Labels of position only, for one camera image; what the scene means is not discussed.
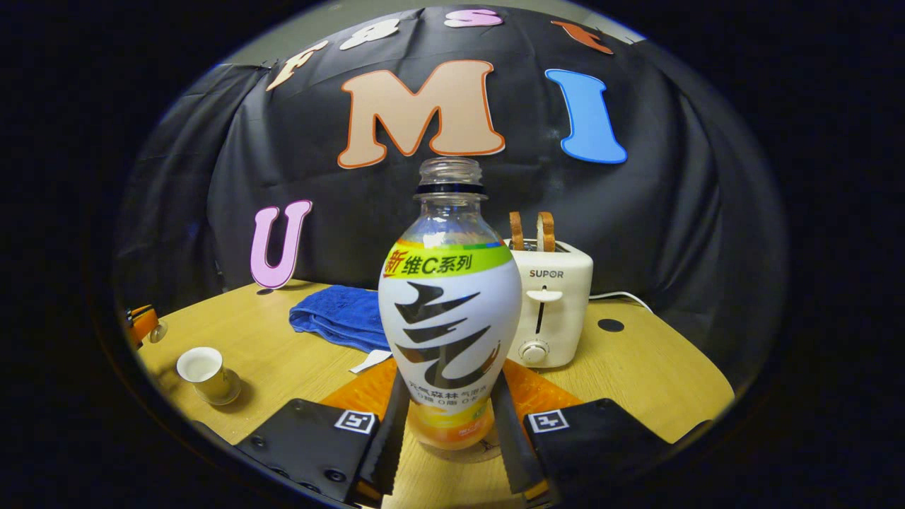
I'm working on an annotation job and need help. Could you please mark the white toaster cable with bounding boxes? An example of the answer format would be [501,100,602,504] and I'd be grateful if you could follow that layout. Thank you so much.
[588,291,655,313]

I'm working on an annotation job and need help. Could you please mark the yellow saucer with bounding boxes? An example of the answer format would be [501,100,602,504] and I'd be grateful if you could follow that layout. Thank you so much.
[202,378,242,406]

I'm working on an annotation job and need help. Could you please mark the yellow teacup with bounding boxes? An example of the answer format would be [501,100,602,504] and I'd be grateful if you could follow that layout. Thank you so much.
[176,346,234,404]

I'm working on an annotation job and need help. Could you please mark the white toaster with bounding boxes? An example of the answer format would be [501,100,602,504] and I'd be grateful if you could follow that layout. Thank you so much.
[503,239,595,369]

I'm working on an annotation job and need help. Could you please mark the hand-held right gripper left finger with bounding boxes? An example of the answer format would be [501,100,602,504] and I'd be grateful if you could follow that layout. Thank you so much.
[233,357,411,504]

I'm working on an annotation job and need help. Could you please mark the black backdrop cloth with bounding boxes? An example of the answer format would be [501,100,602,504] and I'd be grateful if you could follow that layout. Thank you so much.
[113,6,789,382]

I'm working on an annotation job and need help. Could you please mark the clear water bottle white label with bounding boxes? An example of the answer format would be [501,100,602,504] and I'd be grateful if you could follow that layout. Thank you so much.
[378,157,524,452]

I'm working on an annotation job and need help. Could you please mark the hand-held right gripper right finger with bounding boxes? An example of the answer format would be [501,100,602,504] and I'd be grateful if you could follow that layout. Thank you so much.
[490,359,672,504]

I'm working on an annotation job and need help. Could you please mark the blue towel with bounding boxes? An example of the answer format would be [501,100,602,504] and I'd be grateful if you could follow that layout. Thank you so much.
[288,284,393,374]

